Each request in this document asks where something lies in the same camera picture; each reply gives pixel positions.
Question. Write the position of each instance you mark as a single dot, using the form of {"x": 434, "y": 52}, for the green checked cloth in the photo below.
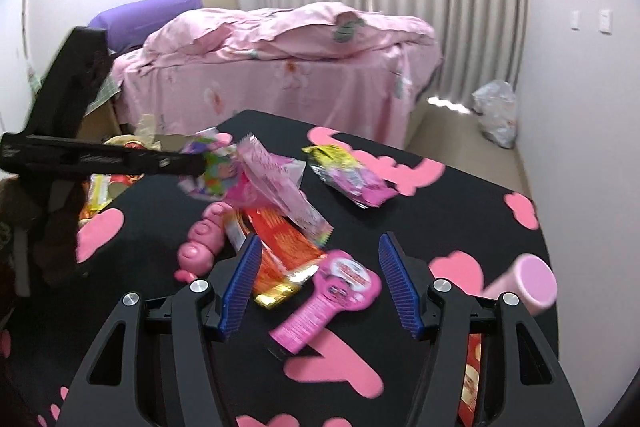
{"x": 105, "y": 91}

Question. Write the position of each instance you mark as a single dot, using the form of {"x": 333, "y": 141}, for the pink caterpillar toy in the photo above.
{"x": 200, "y": 237}

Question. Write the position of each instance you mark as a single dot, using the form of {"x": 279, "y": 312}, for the orange red foil wrapper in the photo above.
{"x": 272, "y": 252}

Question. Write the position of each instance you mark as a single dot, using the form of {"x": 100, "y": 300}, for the yellow bag lined trash bin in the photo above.
{"x": 150, "y": 129}

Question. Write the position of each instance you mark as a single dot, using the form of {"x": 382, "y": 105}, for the wooden nightstand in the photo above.
{"x": 102, "y": 124}

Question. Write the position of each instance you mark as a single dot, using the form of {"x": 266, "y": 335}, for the yellow magenta snack packet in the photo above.
{"x": 350, "y": 174}

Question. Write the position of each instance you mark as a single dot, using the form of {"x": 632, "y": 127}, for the bed with pink floral sheet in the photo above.
{"x": 300, "y": 92}

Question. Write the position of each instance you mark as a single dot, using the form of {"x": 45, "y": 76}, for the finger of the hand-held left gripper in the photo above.
{"x": 100, "y": 159}
{"x": 75, "y": 77}

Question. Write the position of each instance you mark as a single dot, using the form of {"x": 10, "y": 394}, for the small white wall switch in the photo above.
{"x": 575, "y": 20}

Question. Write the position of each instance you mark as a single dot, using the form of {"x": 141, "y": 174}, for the pink colourful candy packet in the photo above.
{"x": 212, "y": 167}

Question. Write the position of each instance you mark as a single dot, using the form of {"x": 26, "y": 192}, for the pink floral duvet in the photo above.
{"x": 280, "y": 29}

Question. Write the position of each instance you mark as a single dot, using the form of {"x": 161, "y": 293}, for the purple pillow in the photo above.
{"x": 150, "y": 14}

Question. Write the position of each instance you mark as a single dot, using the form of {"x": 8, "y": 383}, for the long pink wrapper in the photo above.
{"x": 272, "y": 177}

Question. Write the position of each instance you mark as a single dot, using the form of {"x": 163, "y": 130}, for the pink cup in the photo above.
{"x": 535, "y": 279}

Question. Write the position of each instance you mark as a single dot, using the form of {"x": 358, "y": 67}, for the large white wall switch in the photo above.
{"x": 605, "y": 22}

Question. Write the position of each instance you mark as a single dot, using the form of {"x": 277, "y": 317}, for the yellow red snack packet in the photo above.
{"x": 102, "y": 194}

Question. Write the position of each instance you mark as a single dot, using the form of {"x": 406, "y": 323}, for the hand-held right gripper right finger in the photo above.
{"x": 400, "y": 287}

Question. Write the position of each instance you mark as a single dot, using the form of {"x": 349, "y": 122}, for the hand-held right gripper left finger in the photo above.
{"x": 242, "y": 287}

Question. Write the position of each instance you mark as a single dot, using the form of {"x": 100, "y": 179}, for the black tablecloth with pink shapes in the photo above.
{"x": 450, "y": 217}

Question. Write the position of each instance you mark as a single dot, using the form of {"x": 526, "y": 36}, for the red gold print packet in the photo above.
{"x": 472, "y": 377}

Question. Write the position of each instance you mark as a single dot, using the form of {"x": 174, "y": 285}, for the white plastic bag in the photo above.
{"x": 495, "y": 112}

